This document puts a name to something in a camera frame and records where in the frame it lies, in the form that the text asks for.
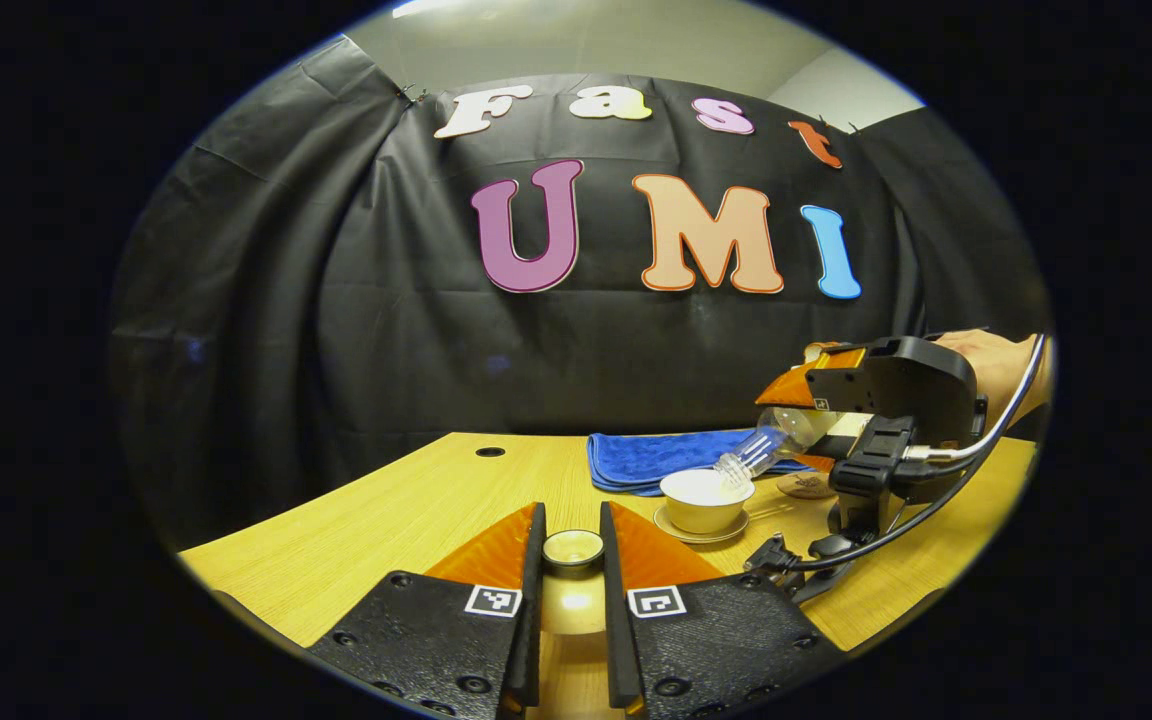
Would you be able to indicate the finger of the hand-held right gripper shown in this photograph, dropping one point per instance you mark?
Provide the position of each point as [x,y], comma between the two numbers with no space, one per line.
[816,463]
[796,385]

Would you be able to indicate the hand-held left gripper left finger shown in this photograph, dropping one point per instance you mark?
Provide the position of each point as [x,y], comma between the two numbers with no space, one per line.
[416,640]

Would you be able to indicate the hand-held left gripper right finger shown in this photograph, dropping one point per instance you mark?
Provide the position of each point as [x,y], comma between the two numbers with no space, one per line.
[716,640]

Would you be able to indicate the round cork coaster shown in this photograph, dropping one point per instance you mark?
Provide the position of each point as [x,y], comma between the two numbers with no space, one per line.
[804,487]

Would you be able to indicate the clear water bottle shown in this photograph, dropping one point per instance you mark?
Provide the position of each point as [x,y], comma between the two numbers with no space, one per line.
[796,430]

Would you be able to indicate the yellow teacup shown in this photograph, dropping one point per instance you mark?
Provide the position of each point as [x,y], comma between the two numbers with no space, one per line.
[706,510]

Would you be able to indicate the bread slice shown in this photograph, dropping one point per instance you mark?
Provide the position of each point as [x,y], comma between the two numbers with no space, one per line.
[818,351]

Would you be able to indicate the yellow saucer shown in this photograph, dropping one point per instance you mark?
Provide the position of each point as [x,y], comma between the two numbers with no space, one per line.
[701,536]

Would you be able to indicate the blue towel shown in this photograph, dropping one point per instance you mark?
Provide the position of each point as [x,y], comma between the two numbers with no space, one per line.
[646,460]

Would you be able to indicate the black backdrop cloth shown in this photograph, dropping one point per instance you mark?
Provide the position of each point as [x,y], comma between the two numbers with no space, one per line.
[386,300]

